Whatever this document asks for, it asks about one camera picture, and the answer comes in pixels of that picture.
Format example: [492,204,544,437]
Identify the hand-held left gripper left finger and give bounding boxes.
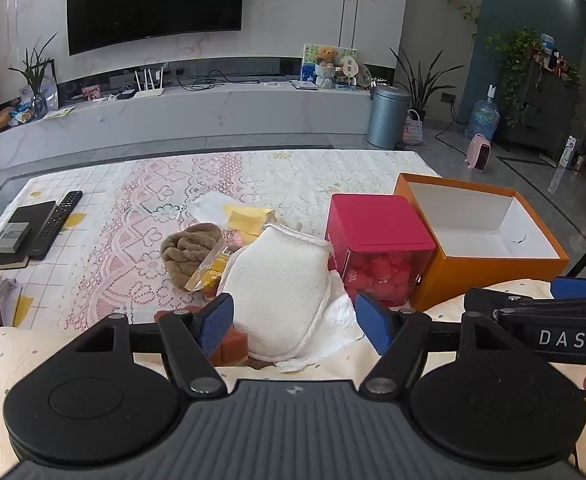
[70,292,236,397]

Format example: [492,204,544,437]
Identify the lace patterned tablecloth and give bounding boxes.
[0,149,444,331]

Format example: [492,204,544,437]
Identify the potted snake plant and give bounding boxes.
[390,47,466,127]

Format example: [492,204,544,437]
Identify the white terry towel pad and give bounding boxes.
[217,225,335,361]

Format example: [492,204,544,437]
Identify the tan brown rolled towel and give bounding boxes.
[161,223,224,289]

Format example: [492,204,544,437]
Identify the black remote control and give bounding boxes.
[29,190,83,260]

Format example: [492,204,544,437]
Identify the large black television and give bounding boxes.
[66,0,247,56]

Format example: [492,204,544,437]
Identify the teddy bear bouquet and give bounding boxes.
[315,47,339,89]

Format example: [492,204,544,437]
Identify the clear packet with yellow contents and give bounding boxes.
[184,239,245,293]

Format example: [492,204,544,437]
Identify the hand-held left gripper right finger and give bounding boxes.
[354,291,511,397]

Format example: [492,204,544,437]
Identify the pastel woven basket bag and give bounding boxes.
[401,109,425,145]

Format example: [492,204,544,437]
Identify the dark drawer cabinet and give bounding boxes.
[502,59,582,159]

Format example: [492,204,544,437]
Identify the black cables on console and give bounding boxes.
[175,69,300,92]

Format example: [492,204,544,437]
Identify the green plant in glass vase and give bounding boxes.
[7,34,59,117]

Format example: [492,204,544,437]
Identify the colourful snack bag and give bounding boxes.
[12,99,40,124]

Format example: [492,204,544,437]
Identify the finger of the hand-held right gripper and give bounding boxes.
[465,287,561,312]
[550,276,586,302]

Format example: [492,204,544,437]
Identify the yellow paper envelope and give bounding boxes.
[222,204,277,237]

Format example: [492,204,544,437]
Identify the tall white carton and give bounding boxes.
[547,134,577,194]

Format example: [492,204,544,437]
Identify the trailing pothos plant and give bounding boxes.
[487,27,544,127]

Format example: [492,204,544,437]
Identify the grey pedal trash can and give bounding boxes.
[366,84,412,150]

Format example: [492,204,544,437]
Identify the blue water jug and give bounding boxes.
[467,84,500,142]

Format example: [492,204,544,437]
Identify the orange cardboard box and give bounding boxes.
[394,173,570,312]

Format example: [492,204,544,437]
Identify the red box with clear window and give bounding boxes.
[324,193,437,308]

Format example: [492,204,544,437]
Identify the white wifi router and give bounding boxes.
[132,66,167,99]

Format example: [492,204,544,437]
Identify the small grey box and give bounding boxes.
[0,222,32,254]

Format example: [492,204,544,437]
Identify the black floor cable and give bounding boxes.
[435,101,474,144]

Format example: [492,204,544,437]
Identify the black book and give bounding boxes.
[0,200,57,269]

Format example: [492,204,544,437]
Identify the white marble tv console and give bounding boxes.
[0,79,400,174]

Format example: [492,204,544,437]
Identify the green and white display board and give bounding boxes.
[302,43,359,87]

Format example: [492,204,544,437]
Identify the pink space heater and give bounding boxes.
[465,133,494,171]

